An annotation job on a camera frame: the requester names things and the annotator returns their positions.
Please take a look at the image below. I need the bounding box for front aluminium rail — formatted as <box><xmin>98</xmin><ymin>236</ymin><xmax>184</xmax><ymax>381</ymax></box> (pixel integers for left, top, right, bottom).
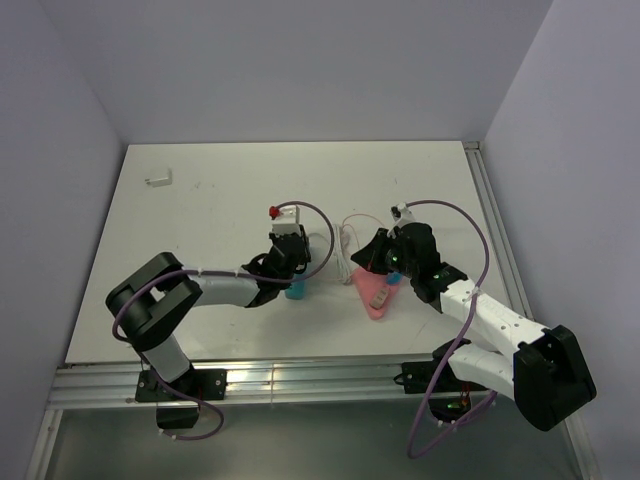
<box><xmin>45</xmin><ymin>355</ymin><xmax>430</xmax><ymax>411</ymax></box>

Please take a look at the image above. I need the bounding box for teal power strip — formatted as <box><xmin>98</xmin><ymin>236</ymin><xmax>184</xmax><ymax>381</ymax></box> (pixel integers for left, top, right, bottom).
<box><xmin>284</xmin><ymin>274</ymin><xmax>306</xmax><ymax>301</ymax></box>

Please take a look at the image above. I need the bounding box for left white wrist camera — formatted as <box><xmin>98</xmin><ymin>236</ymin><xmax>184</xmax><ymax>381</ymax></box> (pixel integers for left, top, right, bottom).
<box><xmin>268</xmin><ymin>205</ymin><xmax>302</xmax><ymax>236</ymax></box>

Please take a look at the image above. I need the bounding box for small blue adapter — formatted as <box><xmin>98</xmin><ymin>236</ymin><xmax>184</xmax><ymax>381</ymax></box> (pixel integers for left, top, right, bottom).
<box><xmin>386</xmin><ymin>272</ymin><xmax>403</xmax><ymax>285</ymax></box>

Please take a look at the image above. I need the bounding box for white power cord with plug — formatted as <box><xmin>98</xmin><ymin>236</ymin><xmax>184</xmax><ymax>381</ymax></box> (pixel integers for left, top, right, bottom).
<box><xmin>308</xmin><ymin>222</ymin><xmax>357</xmax><ymax>286</ymax></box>

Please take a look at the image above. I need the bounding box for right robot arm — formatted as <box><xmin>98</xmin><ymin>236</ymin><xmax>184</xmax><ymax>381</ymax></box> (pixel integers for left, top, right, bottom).
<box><xmin>351</xmin><ymin>222</ymin><xmax>597</xmax><ymax>431</ymax></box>

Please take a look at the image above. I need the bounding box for pink triangular power strip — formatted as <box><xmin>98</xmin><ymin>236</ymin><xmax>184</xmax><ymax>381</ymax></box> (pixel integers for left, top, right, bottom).
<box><xmin>351</xmin><ymin>267</ymin><xmax>402</xmax><ymax>321</ymax></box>

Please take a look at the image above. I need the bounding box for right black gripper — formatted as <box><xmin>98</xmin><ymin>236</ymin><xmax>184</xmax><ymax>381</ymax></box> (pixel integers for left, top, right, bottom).
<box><xmin>352</xmin><ymin>227</ymin><xmax>419</xmax><ymax>279</ymax></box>

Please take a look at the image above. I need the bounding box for right side aluminium rail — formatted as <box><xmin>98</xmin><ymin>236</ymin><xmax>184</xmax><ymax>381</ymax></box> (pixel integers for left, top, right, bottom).
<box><xmin>462</xmin><ymin>141</ymin><xmax>534</xmax><ymax>320</ymax></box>

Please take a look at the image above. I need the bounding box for pink thin charging cable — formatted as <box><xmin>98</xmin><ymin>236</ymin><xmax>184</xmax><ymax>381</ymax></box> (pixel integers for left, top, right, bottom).
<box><xmin>341</xmin><ymin>213</ymin><xmax>386</xmax><ymax>251</ymax></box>

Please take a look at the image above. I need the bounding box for white wall charger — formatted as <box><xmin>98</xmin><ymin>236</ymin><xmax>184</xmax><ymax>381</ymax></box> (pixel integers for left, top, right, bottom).
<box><xmin>144</xmin><ymin>168</ymin><xmax>173</xmax><ymax>188</ymax></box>

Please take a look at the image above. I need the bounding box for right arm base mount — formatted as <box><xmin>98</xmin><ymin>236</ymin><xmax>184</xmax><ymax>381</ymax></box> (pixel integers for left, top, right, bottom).
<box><xmin>393</xmin><ymin>360</ymin><xmax>486</xmax><ymax>423</ymax></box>

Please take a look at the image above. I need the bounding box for aluminium rail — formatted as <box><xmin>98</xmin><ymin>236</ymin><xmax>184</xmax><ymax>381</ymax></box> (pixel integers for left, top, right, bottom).
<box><xmin>45</xmin><ymin>355</ymin><xmax>430</xmax><ymax>411</ymax></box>
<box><xmin>462</xmin><ymin>141</ymin><xmax>534</xmax><ymax>320</ymax></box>

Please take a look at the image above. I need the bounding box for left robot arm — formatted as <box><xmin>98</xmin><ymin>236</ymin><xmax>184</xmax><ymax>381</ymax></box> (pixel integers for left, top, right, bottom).
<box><xmin>105</xmin><ymin>225</ymin><xmax>311</xmax><ymax>399</ymax></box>

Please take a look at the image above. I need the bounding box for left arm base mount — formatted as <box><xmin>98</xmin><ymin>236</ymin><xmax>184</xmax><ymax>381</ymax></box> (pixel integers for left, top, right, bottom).
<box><xmin>134</xmin><ymin>369</ymin><xmax>227</xmax><ymax>441</ymax></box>

